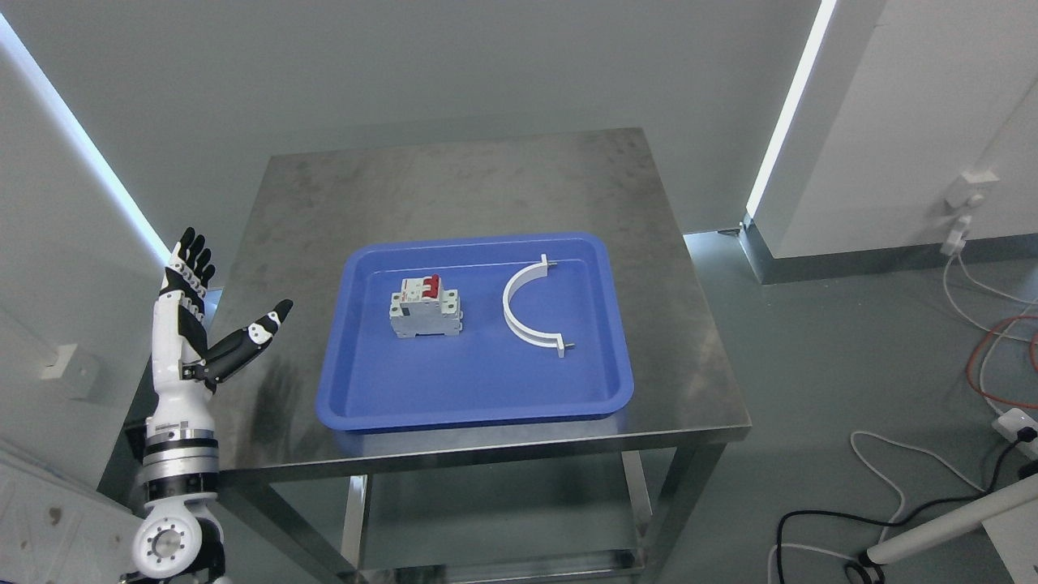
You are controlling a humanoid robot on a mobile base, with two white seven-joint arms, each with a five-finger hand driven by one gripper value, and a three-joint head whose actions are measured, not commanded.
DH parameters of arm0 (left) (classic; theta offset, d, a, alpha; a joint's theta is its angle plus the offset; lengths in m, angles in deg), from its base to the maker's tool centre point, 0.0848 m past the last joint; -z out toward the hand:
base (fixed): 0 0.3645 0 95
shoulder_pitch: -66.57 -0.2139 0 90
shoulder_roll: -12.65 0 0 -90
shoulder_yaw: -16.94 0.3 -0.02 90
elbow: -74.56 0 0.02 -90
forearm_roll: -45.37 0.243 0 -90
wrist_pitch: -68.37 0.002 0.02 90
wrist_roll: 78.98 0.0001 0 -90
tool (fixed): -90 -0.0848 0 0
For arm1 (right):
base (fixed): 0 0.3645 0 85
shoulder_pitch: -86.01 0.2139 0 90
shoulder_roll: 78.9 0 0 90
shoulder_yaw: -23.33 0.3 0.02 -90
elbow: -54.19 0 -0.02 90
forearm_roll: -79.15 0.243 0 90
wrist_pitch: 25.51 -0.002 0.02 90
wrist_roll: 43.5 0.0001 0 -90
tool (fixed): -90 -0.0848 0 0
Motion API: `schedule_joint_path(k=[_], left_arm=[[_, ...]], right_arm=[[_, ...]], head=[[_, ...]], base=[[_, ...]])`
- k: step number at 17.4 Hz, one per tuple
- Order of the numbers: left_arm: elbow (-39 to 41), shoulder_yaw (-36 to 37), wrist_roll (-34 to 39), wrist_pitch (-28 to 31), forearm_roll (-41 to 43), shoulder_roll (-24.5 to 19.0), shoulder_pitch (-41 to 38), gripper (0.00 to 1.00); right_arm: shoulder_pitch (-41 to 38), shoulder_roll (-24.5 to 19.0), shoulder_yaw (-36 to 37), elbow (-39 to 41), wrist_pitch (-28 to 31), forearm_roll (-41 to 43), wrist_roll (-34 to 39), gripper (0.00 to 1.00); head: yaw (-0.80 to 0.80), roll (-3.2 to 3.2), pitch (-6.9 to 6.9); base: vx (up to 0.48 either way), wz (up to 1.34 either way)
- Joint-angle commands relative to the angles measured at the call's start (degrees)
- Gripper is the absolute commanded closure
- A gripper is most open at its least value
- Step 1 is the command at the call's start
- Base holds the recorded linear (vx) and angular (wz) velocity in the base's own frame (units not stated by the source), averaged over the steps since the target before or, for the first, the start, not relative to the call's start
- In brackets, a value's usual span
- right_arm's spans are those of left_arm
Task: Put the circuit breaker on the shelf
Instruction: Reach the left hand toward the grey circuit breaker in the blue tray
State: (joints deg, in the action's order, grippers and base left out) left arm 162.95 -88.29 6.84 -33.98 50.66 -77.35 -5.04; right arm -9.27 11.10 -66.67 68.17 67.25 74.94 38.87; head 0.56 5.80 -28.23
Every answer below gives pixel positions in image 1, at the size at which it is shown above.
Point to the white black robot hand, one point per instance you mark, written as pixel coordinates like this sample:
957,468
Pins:
174,324

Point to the white circuit breaker red switches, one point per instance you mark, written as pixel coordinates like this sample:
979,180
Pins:
424,307

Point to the blue plastic tray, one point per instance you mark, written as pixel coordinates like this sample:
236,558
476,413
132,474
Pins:
373,380

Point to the stainless steel table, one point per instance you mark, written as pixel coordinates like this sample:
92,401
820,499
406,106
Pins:
307,489

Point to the white curved pipe clamp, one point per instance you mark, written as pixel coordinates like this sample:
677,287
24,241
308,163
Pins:
523,312

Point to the white plug adapter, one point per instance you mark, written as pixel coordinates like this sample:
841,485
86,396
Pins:
957,235

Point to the white power strip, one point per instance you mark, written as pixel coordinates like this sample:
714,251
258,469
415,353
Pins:
1008,425

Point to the white desk leg with caster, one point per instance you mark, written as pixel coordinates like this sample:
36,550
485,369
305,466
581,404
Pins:
1008,516

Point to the white wall socket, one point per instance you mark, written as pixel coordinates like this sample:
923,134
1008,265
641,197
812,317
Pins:
970,189

